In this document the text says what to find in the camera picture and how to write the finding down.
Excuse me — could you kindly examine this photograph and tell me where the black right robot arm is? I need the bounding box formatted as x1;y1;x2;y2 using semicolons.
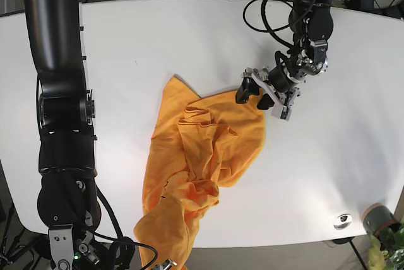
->
24;0;138;269

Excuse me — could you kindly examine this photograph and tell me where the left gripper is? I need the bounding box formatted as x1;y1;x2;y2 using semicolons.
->
235;46;328;121

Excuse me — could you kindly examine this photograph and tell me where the silver table grommet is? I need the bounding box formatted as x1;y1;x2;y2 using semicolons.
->
333;214;352;230

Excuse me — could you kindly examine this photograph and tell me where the orange yellow T-shirt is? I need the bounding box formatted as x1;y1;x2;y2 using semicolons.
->
134;77;265;269

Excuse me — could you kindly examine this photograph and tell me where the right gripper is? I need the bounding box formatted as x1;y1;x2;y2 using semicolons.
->
47;225;177;270

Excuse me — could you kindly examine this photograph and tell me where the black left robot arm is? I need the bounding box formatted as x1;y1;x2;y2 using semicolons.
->
235;0;334;120

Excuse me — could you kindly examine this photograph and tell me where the grey plant pot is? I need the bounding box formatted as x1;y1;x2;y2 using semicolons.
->
362;203;401;237

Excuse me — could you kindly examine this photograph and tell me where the green potted plant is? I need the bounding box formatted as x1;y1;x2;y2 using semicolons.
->
368;223;403;270

